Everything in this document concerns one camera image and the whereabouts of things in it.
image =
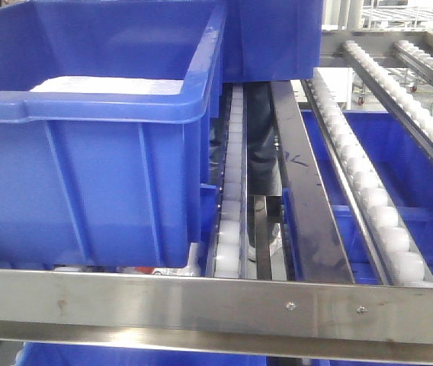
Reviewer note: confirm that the person legs dark trousers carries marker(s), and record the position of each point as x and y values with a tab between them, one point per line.
263	171

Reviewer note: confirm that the white roller track left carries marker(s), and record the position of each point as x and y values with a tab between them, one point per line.
227	262

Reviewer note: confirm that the white roller track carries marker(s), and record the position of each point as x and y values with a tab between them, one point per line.
227	262
395	98
390	245

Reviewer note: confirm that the blue plastic crate left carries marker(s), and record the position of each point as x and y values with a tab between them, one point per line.
105	109

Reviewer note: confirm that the blue plastic crate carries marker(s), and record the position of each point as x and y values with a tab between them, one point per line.
268	41
105	109

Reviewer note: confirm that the blue plastic crate right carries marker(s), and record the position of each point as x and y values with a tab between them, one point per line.
268	41

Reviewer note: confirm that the lower blue crate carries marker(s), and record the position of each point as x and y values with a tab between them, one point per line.
404	169

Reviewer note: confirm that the white roller track middle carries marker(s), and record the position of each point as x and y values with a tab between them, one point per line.
390	245

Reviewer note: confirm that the white roller track right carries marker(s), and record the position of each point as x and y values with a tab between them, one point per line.
395	98

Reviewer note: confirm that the bottom blue crate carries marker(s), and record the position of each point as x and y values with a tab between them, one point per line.
311	353

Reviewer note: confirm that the steel divider rail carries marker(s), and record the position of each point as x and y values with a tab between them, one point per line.
317	244

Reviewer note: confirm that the stainless steel shelf frame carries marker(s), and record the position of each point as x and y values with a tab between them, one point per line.
215	314

